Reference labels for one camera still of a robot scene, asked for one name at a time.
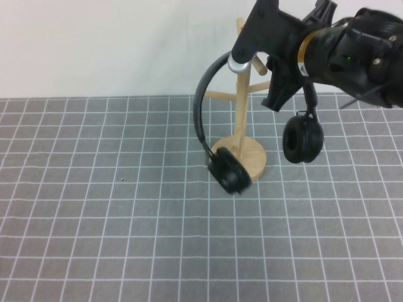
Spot black headphones with silver band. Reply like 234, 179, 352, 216
192, 52, 324, 196

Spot grey white-checked tablecloth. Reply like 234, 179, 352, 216
0, 93, 403, 302

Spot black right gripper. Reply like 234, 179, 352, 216
231, 0, 311, 113

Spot wooden headphone stand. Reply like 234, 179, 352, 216
206, 17, 271, 180

